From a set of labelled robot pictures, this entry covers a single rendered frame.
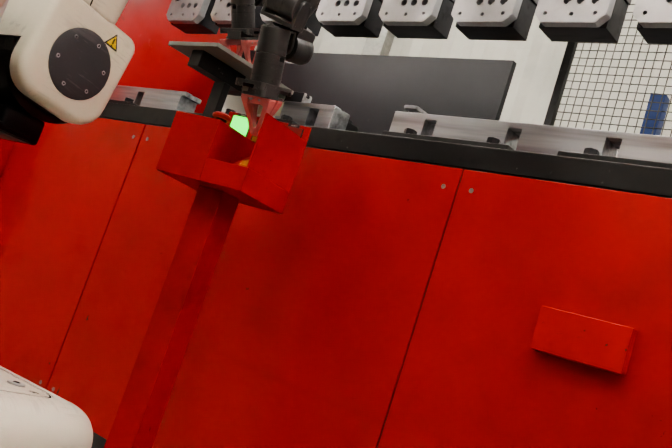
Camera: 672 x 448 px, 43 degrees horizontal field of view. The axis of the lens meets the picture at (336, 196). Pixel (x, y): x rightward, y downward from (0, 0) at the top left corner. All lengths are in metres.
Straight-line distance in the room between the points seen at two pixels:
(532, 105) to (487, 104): 4.33
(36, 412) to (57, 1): 0.56
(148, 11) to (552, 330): 1.98
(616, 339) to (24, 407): 0.82
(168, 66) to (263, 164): 1.50
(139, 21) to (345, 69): 0.71
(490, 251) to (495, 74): 1.04
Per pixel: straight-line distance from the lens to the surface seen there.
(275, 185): 1.61
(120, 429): 1.63
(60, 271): 2.32
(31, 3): 1.32
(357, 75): 2.73
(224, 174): 1.55
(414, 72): 2.60
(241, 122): 1.76
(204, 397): 1.81
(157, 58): 2.99
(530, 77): 6.83
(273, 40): 1.59
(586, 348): 1.35
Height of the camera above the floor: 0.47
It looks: 9 degrees up
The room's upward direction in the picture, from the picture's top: 19 degrees clockwise
